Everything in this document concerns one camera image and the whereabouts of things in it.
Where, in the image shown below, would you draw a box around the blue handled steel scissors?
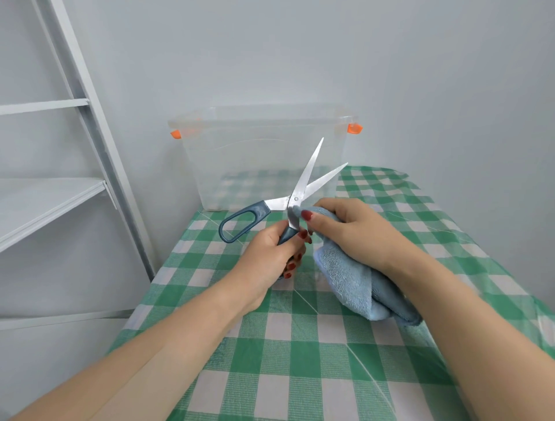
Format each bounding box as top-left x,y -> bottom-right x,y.
218,137 -> 349,246

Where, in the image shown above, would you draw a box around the blue microfibre cloth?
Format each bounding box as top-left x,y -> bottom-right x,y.
290,206 -> 424,327

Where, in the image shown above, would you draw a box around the white metal shelf rack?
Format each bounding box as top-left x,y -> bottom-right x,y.
0,0 -> 156,331

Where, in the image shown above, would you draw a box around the person's left forearm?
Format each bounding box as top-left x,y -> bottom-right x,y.
8,284 -> 261,421

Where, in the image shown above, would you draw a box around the person's right hand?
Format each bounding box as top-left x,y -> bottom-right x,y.
301,198 -> 428,289

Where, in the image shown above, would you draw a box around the person's left hand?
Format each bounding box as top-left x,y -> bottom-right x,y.
221,219 -> 314,315

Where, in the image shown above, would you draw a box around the clear plastic storage box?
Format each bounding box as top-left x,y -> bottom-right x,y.
168,104 -> 364,212

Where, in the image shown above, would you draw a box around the person's right forearm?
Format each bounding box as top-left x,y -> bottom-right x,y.
398,253 -> 555,421

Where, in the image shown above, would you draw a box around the green white checkered tablecloth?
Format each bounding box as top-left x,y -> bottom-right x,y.
106,165 -> 555,421

